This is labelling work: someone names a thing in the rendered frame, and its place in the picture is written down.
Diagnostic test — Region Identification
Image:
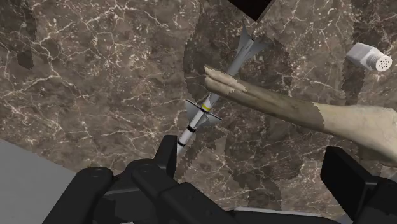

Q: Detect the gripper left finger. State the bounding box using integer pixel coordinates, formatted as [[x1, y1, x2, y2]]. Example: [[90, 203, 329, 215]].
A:
[[42, 134, 237, 224]]

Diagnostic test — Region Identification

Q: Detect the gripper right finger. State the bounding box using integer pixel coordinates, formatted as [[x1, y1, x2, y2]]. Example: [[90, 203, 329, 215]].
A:
[[319, 146, 397, 224]]

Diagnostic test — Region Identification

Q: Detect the beige wooden spatula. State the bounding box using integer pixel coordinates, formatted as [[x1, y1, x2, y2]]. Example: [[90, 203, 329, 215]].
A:
[[204, 65, 397, 166]]

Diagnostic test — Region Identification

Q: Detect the grey toy missile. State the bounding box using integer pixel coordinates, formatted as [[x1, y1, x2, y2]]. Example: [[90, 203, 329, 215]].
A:
[[176, 25, 270, 156]]

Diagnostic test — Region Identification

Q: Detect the white salt shaker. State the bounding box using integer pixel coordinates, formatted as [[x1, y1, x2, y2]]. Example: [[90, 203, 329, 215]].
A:
[[345, 42, 393, 73]]

